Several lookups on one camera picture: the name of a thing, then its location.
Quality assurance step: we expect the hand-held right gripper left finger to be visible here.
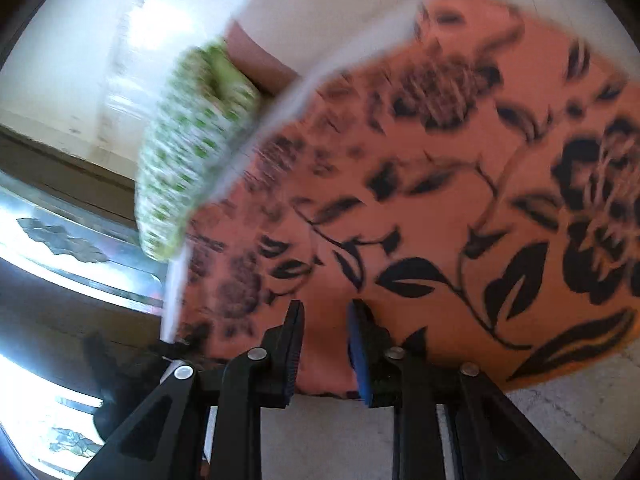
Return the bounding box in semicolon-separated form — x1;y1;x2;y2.
75;300;307;480

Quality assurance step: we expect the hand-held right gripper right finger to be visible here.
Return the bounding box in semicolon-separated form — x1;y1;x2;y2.
346;299;581;480

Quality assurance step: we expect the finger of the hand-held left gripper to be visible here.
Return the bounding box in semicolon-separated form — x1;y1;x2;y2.
82;332;193;443

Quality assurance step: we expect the orange black floral dress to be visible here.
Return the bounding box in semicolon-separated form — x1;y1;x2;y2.
177;0;640;401

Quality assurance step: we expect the bed with pink sheet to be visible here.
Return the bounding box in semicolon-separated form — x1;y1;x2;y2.
160;0;640;480

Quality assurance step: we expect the stained glass side window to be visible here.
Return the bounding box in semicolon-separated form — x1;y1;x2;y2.
0;355;108;478

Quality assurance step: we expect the wooden stained glass door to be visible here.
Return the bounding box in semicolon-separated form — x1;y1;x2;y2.
0;125;171;361

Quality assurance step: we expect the green checkered pillow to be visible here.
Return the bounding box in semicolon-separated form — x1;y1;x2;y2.
135;42;263;263

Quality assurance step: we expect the pink bolster cushion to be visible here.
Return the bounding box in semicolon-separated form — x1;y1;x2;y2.
222;22;301;96

